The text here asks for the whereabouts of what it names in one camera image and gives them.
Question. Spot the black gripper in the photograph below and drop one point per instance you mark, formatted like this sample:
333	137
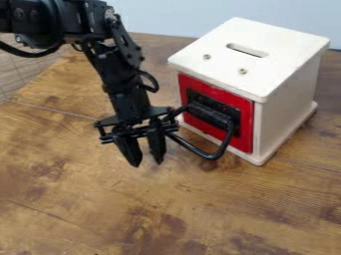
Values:
136	119

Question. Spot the red drawer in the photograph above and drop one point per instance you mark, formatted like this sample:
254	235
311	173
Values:
242	141

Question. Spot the black drawer handle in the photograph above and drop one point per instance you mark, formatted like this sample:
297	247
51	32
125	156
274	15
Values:
208	142

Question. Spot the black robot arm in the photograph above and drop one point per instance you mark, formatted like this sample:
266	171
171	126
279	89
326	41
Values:
87	24

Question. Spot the white wooden drawer box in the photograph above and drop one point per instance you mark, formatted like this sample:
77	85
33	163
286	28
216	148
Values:
256	69

